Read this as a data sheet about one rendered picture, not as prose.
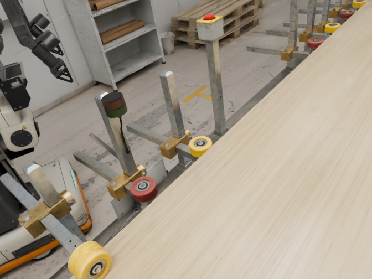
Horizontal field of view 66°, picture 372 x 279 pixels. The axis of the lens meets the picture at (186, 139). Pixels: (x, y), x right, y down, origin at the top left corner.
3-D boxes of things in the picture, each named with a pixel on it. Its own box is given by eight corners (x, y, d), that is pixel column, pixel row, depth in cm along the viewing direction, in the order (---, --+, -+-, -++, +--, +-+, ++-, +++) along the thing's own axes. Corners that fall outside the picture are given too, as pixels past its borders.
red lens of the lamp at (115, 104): (99, 107, 79) (96, 99, 78) (115, 97, 82) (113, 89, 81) (112, 112, 76) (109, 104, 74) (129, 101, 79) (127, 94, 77)
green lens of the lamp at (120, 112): (102, 114, 81) (99, 107, 79) (118, 104, 84) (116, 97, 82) (115, 120, 77) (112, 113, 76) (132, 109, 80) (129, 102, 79)
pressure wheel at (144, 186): (133, 211, 94) (123, 187, 87) (151, 195, 98) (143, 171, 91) (150, 223, 89) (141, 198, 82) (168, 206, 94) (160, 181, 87)
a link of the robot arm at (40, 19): (17, 19, 161) (17, 21, 154) (31, 4, 160) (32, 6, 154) (36, 35, 169) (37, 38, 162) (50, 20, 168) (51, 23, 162)
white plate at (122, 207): (118, 218, 105) (109, 201, 99) (166, 175, 119) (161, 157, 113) (118, 220, 104) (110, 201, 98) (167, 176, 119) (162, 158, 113)
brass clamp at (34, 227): (25, 229, 79) (16, 217, 76) (68, 197, 86) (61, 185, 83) (35, 241, 75) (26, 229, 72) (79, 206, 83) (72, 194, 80)
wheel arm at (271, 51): (246, 52, 184) (246, 46, 182) (249, 50, 186) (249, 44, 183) (315, 62, 159) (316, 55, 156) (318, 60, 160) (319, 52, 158)
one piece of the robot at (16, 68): (5, 115, 144) (-20, 76, 131) (5, 95, 165) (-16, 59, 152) (38, 104, 149) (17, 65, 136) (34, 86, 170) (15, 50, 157)
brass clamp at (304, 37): (298, 41, 181) (298, 33, 178) (306, 34, 188) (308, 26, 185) (308, 42, 177) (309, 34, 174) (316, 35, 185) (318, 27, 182)
